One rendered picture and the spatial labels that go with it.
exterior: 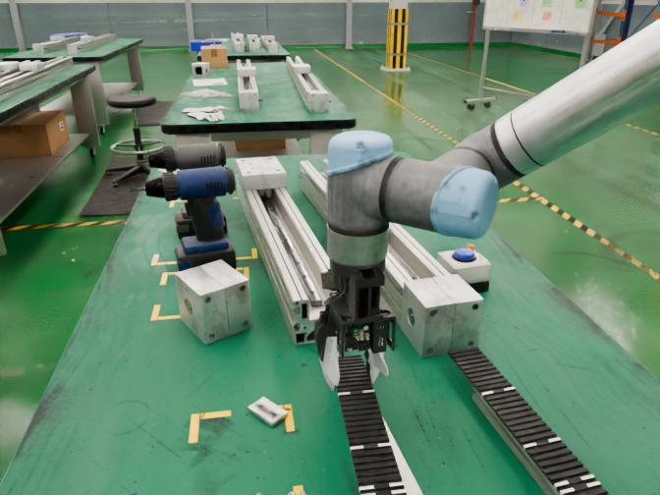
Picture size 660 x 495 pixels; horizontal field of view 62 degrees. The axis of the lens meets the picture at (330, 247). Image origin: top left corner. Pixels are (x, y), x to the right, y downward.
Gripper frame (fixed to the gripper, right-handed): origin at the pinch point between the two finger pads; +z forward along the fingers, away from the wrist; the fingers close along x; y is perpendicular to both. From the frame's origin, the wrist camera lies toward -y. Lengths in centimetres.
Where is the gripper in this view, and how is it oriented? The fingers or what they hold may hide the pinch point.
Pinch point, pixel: (351, 375)
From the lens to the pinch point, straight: 81.5
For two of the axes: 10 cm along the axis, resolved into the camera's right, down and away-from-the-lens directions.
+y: 2.6, 4.0, -8.8
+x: 9.7, -1.1, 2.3
